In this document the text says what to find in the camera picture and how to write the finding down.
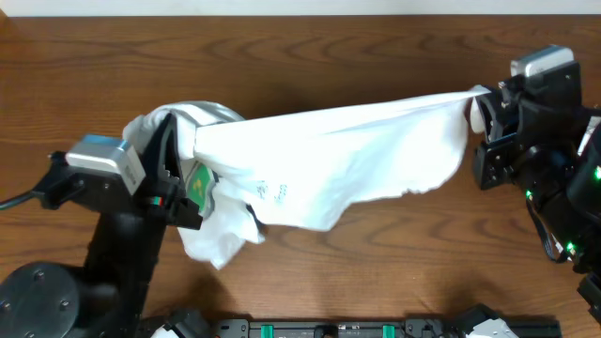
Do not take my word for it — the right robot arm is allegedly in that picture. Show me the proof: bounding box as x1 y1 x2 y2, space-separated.
473 61 600 319

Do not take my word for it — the black mounting rail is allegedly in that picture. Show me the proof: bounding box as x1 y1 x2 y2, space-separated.
149 303 562 338

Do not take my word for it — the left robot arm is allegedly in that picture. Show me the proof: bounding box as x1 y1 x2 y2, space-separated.
1 114 203 338

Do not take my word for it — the white printed t-shirt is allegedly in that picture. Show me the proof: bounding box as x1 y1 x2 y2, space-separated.
123 85 485 269

